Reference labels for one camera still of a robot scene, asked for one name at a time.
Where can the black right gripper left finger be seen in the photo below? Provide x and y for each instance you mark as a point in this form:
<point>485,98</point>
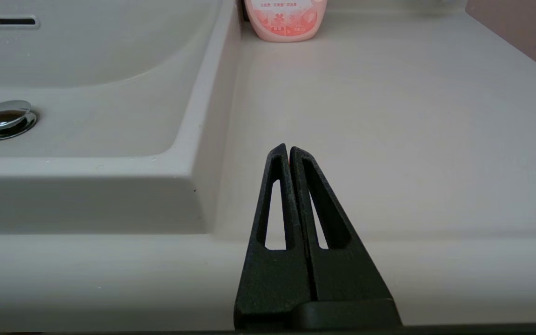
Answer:
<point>272,279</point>

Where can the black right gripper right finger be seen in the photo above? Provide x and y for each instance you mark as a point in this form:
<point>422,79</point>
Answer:
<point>347,274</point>

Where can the beige sink basin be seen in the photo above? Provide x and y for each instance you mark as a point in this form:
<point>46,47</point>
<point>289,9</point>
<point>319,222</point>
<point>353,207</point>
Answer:
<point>110,116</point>

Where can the pink soap pump bottle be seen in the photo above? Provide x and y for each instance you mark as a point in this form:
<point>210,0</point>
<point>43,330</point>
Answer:
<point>286,21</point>

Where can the chrome drain stopper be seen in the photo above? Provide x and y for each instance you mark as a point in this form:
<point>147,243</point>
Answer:
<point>3,116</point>

